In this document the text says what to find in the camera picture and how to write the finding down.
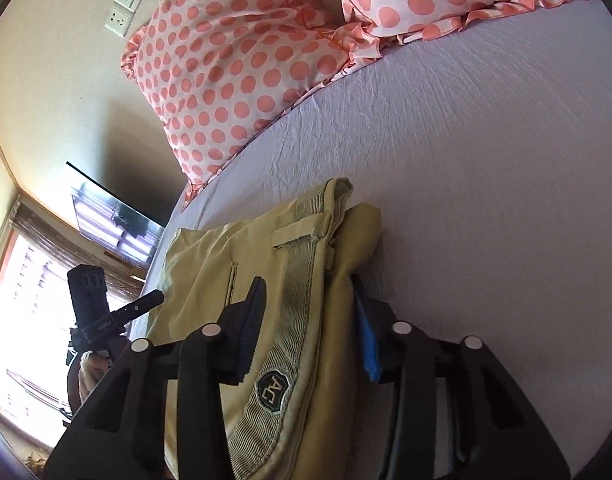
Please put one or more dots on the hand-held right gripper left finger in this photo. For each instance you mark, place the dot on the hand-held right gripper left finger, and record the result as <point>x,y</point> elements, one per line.
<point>250,322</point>

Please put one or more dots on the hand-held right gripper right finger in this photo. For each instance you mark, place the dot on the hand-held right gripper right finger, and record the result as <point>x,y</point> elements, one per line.
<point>370,347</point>

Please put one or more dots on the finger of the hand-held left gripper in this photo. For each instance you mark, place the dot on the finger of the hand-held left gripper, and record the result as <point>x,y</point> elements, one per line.
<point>141,304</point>

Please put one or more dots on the khaki pants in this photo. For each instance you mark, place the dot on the khaki pants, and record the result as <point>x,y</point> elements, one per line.
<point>211,270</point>

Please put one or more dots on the person's left forearm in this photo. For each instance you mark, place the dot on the person's left forearm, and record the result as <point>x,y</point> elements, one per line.
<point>90,370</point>

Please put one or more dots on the brown curtain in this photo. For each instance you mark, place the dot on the brown curtain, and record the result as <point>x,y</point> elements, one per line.
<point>61,255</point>

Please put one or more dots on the bright window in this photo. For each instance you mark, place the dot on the bright window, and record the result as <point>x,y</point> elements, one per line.
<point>31,320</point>

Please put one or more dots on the bed with lavender sheet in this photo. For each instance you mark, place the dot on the bed with lavender sheet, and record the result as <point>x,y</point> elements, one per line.
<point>461,170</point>

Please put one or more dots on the wall-mounted television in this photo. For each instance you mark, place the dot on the wall-mounted television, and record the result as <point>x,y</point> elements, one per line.
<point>111,215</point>

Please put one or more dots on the white wall socket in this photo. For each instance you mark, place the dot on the white wall socket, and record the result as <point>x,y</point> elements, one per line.
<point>120,22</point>

